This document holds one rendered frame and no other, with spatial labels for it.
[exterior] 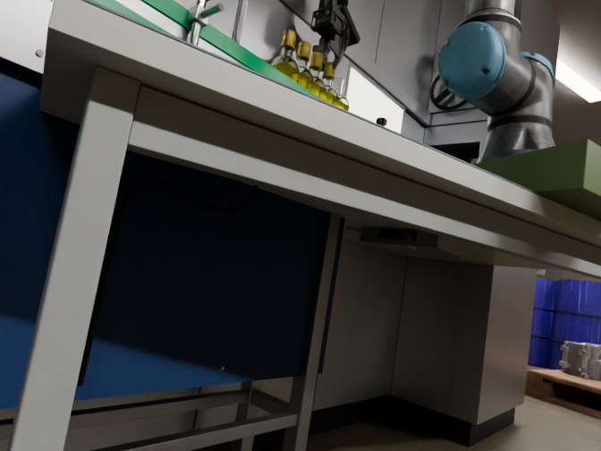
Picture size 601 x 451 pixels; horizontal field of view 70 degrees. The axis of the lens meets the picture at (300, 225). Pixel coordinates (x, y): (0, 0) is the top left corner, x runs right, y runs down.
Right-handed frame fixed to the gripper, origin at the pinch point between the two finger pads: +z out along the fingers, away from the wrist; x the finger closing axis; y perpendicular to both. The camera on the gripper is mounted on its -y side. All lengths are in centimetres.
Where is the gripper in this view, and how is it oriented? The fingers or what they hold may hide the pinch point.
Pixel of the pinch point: (330, 66)
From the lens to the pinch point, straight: 131.7
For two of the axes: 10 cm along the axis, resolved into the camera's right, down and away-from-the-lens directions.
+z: -1.6, 9.8, -1.1
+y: -6.2, -1.9, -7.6
